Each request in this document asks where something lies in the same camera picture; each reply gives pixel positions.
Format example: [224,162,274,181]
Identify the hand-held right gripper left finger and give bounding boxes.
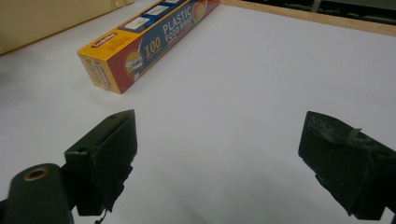
[64,108,138,217]

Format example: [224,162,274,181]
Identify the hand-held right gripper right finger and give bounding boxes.
[298,110,396,221]

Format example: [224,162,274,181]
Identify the plastic food wrap box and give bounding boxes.
[77,0,221,95]

